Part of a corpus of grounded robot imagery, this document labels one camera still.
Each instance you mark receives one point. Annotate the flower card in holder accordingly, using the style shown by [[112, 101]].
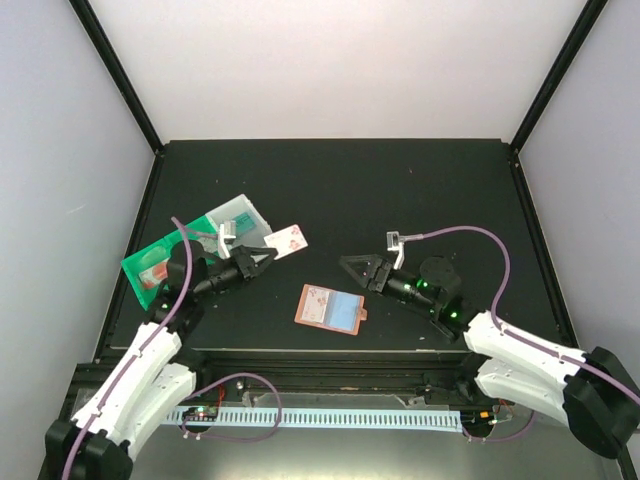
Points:
[[315, 302]]

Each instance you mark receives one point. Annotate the red circle card in bin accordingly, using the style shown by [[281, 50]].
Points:
[[152, 277]]

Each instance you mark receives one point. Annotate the left black frame post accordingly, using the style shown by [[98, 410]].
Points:
[[110, 59]]

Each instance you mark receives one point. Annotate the black frame post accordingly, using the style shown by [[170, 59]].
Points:
[[110, 59], [572, 45]]

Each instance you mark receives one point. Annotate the white slotted cable duct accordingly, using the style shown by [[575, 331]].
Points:
[[328, 418]]

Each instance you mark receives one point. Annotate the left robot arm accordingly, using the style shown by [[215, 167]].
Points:
[[105, 436]]

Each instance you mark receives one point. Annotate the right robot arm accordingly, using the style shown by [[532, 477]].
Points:
[[590, 393]]

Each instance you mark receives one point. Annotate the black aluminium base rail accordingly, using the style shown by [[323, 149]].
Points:
[[441, 377]]

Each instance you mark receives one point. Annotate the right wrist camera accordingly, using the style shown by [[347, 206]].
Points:
[[395, 244]]

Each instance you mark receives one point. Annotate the right black frame post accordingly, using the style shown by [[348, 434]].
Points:
[[572, 45]]

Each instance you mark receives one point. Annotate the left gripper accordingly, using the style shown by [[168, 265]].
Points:
[[243, 257]]

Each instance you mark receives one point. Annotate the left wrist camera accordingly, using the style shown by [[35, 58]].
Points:
[[226, 235]]

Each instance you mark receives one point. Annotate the green plastic bin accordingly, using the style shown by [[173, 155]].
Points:
[[156, 252]]

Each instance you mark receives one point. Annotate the pink leather card holder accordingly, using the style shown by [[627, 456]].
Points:
[[345, 312]]

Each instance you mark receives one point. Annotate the small circuit board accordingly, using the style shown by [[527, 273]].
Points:
[[200, 414]]

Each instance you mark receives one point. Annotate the teal card in bin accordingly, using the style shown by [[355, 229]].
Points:
[[246, 223]]

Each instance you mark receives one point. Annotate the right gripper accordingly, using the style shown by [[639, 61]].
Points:
[[376, 269]]

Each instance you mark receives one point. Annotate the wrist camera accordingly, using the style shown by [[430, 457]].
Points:
[[395, 244], [226, 235]]

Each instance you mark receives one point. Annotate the white flower pattern card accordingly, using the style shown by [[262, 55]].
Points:
[[286, 241]]

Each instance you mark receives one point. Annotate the white plastic bin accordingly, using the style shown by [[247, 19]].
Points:
[[229, 210]]

